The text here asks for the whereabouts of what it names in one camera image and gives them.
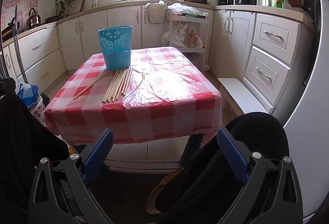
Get white rolling cart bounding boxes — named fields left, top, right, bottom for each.
left=165, top=12, right=210, bottom=64

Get white step stool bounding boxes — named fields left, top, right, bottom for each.
left=218, top=78, right=274, bottom=116

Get white plastic bag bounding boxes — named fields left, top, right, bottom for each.
left=161, top=22, right=188, bottom=48

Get red white checkered tablecloth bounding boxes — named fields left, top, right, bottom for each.
left=45, top=47, right=222, bottom=145

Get clear oil bottle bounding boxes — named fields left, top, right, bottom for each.
left=92, top=0, right=99, bottom=9

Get steel kettle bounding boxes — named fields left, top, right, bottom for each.
left=26, top=8, right=42, bottom=30

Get wooden chopstick apart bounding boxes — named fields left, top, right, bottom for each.
left=73, top=71, right=110, bottom=100

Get teal perforated plastic basket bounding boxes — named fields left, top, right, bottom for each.
left=98, top=26, right=133, bottom=71

